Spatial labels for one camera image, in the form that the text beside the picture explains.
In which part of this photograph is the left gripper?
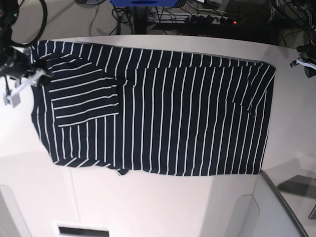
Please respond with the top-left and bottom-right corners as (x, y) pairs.
(304, 66), (316, 78)

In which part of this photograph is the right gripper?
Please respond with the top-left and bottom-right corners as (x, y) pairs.
(30, 59), (53, 86)

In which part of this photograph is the navy white striped t-shirt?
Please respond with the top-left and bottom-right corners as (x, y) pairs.
(29, 40), (276, 176)

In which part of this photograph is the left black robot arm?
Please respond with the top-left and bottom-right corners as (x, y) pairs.
(270, 0), (316, 78)

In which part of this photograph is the blue bin under table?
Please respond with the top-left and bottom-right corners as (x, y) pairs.
(110, 0), (177, 7)

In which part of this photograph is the black power strip red light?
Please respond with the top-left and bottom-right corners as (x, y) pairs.
(188, 15), (239, 26)

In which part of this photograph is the white slotted panel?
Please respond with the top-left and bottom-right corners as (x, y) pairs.
(52, 222), (111, 237)

